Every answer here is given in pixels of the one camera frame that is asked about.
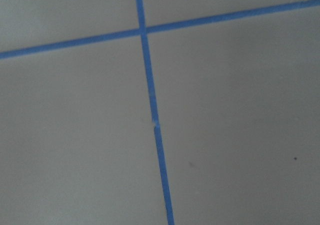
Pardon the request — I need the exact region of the blue tape strip crosswise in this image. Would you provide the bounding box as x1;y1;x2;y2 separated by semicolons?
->
0;0;320;60

